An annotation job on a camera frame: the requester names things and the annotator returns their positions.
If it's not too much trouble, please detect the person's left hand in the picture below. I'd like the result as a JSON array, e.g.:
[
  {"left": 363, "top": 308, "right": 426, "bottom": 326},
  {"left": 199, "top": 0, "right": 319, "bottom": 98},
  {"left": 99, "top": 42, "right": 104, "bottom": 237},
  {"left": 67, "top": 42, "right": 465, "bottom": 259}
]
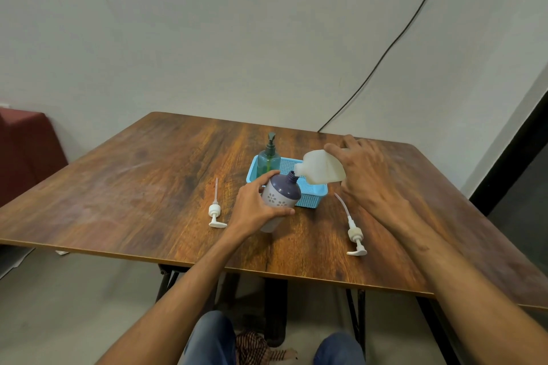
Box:
[{"left": 224, "top": 170, "right": 296, "bottom": 244}]

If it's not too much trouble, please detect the person's right hand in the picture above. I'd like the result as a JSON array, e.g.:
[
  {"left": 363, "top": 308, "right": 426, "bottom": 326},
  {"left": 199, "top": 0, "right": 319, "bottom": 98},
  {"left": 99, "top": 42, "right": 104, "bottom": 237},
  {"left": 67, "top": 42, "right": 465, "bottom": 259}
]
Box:
[{"left": 323, "top": 134, "right": 410, "bottom": 231}]

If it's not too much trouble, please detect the small navy white floral bottle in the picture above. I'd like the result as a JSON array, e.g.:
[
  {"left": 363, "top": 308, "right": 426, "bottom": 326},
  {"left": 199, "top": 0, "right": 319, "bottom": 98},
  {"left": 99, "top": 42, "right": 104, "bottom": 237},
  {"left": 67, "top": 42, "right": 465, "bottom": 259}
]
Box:
[{"left": 259, "top": 170, "right": 302, "bottom": 234}]

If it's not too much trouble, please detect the small white pump cap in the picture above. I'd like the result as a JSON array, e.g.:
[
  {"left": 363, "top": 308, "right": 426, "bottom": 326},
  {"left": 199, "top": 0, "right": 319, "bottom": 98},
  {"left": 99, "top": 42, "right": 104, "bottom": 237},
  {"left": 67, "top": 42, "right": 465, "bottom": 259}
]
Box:
[{"left": 208, "top": 177, "right": 228, "bottom": 229}]

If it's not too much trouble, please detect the large translucent bottle yellow liquid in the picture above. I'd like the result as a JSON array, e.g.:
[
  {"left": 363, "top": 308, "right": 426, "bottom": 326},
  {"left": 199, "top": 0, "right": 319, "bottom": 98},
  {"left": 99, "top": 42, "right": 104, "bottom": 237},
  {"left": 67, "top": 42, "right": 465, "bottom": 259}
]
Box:
[{"left": 293, "top": 149, "right": 347, "bottom": 186}]

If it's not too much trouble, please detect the small green plastic bottle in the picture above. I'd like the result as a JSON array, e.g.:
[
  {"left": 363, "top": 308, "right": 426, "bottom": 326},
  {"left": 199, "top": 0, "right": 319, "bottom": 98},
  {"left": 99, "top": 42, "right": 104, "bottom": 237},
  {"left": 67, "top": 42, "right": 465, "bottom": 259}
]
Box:
[{"left": 256, "top": 151, "right": 282, "bottom": 178}]

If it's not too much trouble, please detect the blue plastic basket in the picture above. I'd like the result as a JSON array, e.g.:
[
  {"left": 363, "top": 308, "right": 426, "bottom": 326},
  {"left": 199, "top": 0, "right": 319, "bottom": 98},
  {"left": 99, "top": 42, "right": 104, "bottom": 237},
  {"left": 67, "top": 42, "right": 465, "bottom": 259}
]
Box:
[{"left": 246, "top": 155, "right": 329, "bottom": 209}]

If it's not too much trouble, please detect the large white pump cap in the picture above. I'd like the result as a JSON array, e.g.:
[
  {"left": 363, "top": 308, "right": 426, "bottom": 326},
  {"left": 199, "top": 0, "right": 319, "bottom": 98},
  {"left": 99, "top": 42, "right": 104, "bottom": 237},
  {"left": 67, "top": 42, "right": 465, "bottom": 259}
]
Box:
[{"left": 333, "top": 193, "right": 368, "bottom": 257}]

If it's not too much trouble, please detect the person's left forearm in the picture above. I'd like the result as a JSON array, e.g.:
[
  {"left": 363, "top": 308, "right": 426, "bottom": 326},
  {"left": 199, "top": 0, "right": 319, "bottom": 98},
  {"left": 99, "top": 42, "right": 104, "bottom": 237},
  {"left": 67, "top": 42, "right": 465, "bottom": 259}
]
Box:
[{"left": 96, "top": 230, "right": 245, "bottom": 365}]

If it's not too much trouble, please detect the person's left leg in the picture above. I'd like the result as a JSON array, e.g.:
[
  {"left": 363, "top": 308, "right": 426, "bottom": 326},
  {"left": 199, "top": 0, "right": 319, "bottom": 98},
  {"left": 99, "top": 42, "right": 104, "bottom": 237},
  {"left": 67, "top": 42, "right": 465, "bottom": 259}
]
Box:
[{"left": 179, "top": 310, "right": 237, "bottom": 365}]

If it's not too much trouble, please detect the person's leg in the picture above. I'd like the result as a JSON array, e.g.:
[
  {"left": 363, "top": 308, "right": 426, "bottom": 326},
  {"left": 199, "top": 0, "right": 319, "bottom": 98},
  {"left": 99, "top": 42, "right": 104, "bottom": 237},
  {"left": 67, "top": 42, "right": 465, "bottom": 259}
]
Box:
[
  {"left": 312, "top": 331, "right": 365, "bottom": 365},
  {"left": 179, "top": 310, "right": 237, "bottom": 365}
]

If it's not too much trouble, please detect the person's right leg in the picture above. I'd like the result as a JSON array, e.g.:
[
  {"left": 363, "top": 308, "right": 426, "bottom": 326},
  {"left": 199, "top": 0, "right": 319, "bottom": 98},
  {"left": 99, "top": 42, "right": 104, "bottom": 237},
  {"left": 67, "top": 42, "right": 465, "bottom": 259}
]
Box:
[{"left": 312, "top": 331, "right": 365, "bottom": 365}]

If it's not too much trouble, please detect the black metal table leg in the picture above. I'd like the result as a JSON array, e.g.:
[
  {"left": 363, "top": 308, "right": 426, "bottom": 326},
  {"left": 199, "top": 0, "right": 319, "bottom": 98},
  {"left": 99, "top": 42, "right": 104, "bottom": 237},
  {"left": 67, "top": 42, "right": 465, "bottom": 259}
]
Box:
[
  {"left": 345, "top": 289, "right": 366, "bottom": 355},
  {"left": 155, "top": 265, "right": 189, "bottom": 303}
]

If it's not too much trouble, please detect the brown checkered cloth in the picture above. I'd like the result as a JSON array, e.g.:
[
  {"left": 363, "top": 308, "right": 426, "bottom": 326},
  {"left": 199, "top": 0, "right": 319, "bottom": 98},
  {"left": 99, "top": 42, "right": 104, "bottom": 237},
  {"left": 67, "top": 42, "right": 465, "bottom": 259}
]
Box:
[{"left": 235, "top": 330, "right": 299, "bottom": 365}]

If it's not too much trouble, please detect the dark red sofa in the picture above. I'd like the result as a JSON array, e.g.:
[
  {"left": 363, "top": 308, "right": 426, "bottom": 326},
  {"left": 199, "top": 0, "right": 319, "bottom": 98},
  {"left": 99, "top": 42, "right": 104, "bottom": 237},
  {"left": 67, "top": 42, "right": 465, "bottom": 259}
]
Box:
[{"left": 0, "top": 107, "right": 69, "bottom": 209}]

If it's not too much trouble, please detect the white flat board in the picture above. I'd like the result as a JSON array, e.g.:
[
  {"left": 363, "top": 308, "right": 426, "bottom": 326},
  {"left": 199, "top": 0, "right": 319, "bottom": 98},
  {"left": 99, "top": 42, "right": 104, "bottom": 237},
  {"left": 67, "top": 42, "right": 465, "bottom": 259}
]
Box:
[{"left": 0, "top": 245, "right": 36, "bottom": 280}]

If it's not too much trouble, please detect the black table support post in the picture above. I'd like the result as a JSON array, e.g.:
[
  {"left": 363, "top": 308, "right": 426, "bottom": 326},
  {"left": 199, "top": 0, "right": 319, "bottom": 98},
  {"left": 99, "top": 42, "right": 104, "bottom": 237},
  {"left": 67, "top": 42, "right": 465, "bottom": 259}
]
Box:
[{"left": 263, "top": 278, "right": 288, "bottom": 347}]

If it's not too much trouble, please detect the black wall cable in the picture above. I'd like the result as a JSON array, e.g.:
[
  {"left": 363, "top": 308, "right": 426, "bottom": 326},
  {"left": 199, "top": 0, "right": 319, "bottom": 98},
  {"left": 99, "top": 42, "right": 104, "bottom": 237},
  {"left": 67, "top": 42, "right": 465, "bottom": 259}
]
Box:
[{"left": 316, "top": 0, "right": 458, "bottom": 133}]

